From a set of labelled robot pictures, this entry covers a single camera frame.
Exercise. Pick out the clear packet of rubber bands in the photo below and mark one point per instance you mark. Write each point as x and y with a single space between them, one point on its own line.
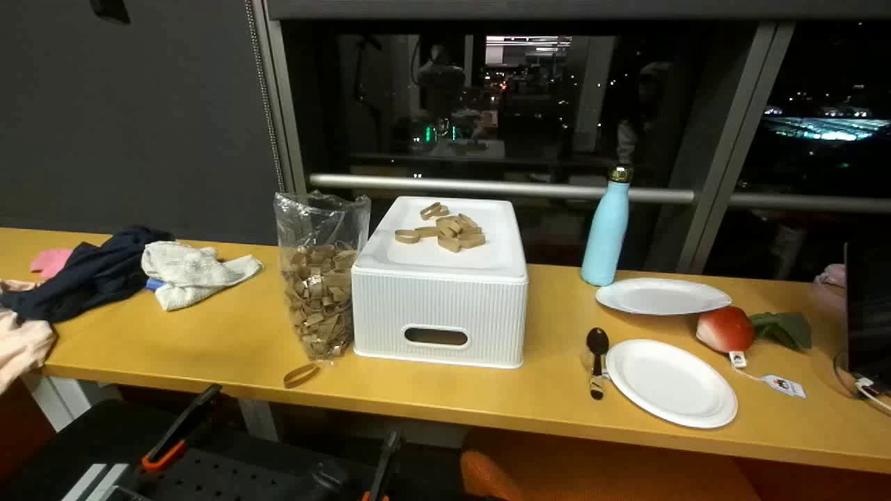
320 295

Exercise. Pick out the white plastic storage box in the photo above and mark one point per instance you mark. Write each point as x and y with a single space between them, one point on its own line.
434 295

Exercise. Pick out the silver metal handrail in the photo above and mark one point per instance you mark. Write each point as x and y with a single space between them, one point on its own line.
518 188

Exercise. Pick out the light blue water bottle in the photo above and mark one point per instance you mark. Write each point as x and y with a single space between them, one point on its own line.
606 233

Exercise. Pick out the black plastic spoon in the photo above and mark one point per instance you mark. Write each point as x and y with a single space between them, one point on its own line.
596 341

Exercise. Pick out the white paper plate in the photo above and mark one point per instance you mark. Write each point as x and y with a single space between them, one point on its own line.
672 381
660 295

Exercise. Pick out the white crumpled cloth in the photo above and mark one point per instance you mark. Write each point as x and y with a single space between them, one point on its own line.
191 267

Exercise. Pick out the orange chair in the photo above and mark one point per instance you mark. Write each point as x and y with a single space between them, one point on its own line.
601 477

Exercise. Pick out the red strawberry plush toy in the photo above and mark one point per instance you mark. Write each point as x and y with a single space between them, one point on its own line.
725 329

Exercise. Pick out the black perforated board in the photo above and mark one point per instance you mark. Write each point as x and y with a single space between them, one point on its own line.
231 477

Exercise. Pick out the navy blue cloth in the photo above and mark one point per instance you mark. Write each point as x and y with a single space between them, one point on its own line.
85 274

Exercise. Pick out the pale pink object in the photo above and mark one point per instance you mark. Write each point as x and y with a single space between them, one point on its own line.
833 277

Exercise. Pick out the pink sticky note pad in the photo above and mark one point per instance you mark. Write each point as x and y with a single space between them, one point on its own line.
47 263

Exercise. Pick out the pale pink cloth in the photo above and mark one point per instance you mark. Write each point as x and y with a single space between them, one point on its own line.
17 342

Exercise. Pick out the reddish brown chair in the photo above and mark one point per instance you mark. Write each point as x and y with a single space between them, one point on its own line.
17 436

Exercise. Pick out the grey window frame post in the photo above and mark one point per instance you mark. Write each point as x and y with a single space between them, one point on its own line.
277 92
732 141

